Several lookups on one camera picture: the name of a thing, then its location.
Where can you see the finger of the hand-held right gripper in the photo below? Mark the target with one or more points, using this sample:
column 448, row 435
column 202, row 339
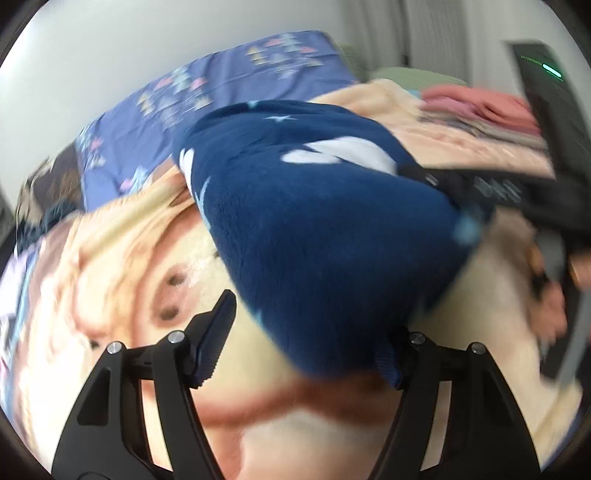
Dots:
column 461, row 182

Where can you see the coral folded cloth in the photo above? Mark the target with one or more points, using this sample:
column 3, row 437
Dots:
column 489, row 104

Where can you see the dark cloth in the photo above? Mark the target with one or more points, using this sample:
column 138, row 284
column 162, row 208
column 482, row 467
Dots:
column 60, row 184

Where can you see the pink folded cloth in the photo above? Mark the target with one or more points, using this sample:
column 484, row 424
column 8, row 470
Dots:
column 452, row 110

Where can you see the purple tree printed bedsheet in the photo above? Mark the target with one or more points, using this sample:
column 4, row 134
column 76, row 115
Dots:
column 138, row 134

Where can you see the white pleated curtain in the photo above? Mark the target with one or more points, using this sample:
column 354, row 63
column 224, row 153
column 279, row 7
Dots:
column 434, row 32

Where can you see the navy star printed fleece garment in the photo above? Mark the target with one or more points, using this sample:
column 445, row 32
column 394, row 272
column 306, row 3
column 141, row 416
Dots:
column 323, row 230

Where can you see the peach printed fleece blanket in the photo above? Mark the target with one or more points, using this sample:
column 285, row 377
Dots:
column 138, row 258

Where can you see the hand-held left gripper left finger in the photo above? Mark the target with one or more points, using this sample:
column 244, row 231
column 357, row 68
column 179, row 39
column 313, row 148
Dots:
column 213, row 340

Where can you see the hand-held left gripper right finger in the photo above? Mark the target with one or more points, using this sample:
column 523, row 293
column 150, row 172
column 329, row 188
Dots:
column 392, row 369

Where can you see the striped patterned folded cloth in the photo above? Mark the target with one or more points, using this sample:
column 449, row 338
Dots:
column 485, row 134

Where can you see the green pillow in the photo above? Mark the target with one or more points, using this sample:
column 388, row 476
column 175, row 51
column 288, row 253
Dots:
column 353, row 57
column 406, row 74

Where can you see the person's right hand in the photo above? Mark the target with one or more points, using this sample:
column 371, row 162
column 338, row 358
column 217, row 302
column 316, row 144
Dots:
column 551, row 310

